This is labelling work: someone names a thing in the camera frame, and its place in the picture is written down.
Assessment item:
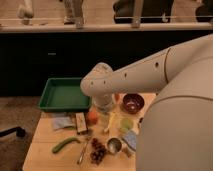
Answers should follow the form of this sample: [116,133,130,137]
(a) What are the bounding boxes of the green cucumber toy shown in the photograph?
[52,137,81,154]

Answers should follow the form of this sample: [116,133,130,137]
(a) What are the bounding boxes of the green plastic tray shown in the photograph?
[39,77,91,112]

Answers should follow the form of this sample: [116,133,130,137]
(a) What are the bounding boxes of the grey cloth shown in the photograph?
[52,117,75,130]

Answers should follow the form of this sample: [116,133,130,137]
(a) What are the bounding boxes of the orange plastic bowl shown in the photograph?
[114,93,120,102]

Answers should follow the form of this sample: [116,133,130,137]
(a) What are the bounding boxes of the small metal cup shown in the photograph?
[107,138,122,155]

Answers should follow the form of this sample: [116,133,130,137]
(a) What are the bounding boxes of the metal spoon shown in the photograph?
[77,140,89,165]

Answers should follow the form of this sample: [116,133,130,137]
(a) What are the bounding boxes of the blue sponge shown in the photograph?
[122,130,137,151]

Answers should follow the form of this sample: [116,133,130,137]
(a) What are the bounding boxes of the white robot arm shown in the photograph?
[81,33,213,171]

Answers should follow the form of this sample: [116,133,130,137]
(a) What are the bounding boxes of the orange fruit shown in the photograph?
[87,110,98,124]

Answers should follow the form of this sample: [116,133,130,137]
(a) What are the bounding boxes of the black office chair base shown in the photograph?
[0,127,26,137]

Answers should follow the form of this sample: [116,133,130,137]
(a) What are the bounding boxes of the dark red bowl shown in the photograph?
[122,94,145,114]

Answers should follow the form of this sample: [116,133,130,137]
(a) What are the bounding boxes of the yellow banana toy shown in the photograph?
[103,112,116,133]

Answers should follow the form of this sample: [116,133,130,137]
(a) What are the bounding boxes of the bunch of dark grapes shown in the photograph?
[90,138,107,165]

